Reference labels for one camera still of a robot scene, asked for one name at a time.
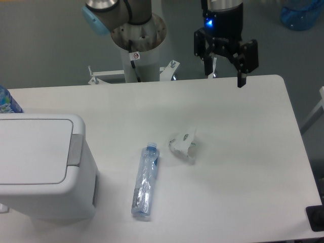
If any large blue water jug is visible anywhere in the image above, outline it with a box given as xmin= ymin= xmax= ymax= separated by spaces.
xmin=279 ymin=1 xmax=323 ymax=31

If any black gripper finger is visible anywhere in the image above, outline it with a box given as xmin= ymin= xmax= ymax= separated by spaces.
xmin=194 ymin=27 xmax=215 ymax=75
xmin=228 ymin=39 xmax=259 ymax=88

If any white frame at right edge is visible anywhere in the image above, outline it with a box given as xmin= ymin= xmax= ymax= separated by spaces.
xmin=300 ymin=87 xmax=323 ymax=135

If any white plastic trash can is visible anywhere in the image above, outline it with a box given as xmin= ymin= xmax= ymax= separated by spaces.
xmin=1 ymin=113 xmax=99 ymax=219

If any blue labelled bottle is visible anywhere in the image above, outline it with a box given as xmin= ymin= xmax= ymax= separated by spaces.
xmin=1 ymin=86 xmax=24 ymax=113

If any crumpled white paper wrapper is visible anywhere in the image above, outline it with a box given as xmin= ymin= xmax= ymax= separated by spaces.
xmin=168 ymin=127 xmax=196 ymax=161

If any black device at table edge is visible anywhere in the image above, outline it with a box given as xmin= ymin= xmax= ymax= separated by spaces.
xmin=306 ymin=205 xmax=323 ymax=232

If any crushed clear plastic bottle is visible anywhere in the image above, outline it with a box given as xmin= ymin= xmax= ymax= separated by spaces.
xmin=131 ymin=142 xmax=160 ymax=217

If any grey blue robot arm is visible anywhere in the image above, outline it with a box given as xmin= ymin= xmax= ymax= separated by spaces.
xmin=82 ymin=1 xmax=259 ymax=87

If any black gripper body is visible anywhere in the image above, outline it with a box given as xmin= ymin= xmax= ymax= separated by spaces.
xmin=202 ymin=4 xmax=244 ymax=56

